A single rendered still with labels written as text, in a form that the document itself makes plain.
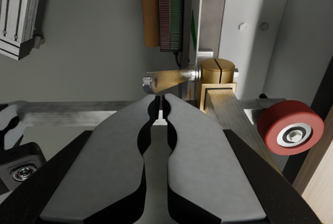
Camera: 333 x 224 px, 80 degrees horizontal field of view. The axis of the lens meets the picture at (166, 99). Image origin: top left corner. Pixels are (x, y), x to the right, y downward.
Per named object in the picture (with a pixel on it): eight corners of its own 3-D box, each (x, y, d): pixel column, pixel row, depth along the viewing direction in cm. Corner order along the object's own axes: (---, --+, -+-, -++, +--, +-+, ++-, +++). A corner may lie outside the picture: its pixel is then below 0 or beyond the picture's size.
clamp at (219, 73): (192, 126, 38) (195, 145, 34) (197, 57, 31) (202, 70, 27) (222, 125, 38) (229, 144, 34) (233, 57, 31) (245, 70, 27)
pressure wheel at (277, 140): (237, 114, 40) (260, 159, 30) (245, 77, 35) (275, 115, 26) (277, 113, 40) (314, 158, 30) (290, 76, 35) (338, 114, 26)
